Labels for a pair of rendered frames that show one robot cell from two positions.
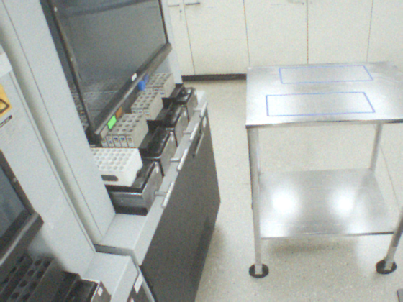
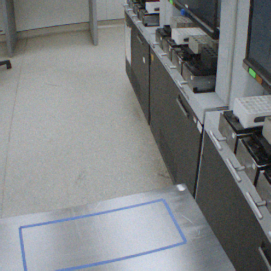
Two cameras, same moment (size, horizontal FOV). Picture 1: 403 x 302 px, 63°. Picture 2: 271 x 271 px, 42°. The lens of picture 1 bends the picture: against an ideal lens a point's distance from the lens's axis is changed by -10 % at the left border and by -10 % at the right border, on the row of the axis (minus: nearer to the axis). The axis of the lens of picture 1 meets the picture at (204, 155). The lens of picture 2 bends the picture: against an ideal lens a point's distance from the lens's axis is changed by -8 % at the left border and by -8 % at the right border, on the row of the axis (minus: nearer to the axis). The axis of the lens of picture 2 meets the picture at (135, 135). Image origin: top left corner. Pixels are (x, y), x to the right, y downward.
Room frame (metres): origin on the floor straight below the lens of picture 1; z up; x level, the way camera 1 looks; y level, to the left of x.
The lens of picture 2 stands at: (1.45, -0.57, 1.43)
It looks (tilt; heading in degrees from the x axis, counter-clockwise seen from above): 35 degrees down; 151
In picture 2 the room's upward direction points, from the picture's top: 1 degrees counter-clockwise
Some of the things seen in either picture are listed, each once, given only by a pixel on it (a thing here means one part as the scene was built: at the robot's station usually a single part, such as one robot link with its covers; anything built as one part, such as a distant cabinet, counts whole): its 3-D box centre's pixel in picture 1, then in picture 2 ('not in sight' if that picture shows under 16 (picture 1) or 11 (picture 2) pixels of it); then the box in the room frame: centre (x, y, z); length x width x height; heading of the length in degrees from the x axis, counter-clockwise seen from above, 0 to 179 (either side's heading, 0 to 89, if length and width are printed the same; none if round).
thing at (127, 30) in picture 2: not in sight; (126, 42); (-0.91, 0.67, 0.43); 0.27 x 0.02 x 0.36; 162
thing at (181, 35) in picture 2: not in sight; (203, 36); (0.14, 0.54, 0.83); 0.30 x 0.10 x 0.06; 72
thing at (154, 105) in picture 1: (153, 106); not in sight; (1.07, 0.14, 0.85); 0.12 x 0.02 x 0.06; 161
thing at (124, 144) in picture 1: (130, 131); not in sight; (0.94, 0.21, 0.85); 0.12 x 0.02 x 0.06; 162
